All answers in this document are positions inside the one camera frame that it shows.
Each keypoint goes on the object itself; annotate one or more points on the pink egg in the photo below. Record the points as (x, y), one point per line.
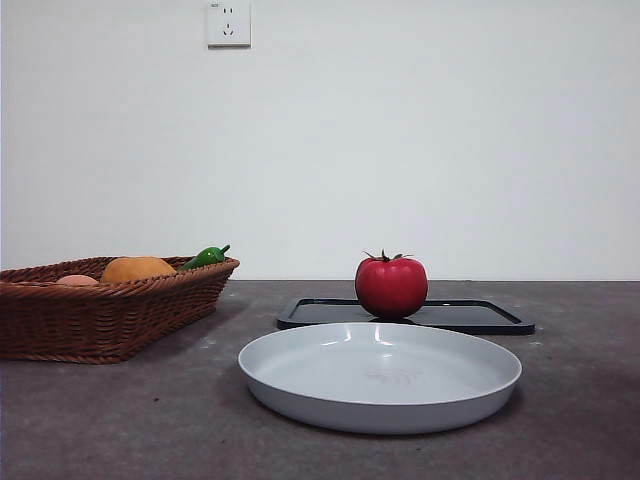
(77, 280)

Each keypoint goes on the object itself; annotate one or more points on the green chili pepper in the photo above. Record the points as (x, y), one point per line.
(202, 258)

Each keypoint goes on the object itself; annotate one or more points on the white wall socket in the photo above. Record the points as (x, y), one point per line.
(229, 25)

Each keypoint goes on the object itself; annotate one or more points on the black rectangular tray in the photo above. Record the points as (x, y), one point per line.
(475, 315)

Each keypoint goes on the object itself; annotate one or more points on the pale grey round plate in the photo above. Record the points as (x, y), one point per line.
(380, 380)

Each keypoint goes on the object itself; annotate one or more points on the brown wicker basket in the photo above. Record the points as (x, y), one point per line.
(100, 320)

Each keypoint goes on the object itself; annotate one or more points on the red tomato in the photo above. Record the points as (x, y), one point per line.
(392, 290)

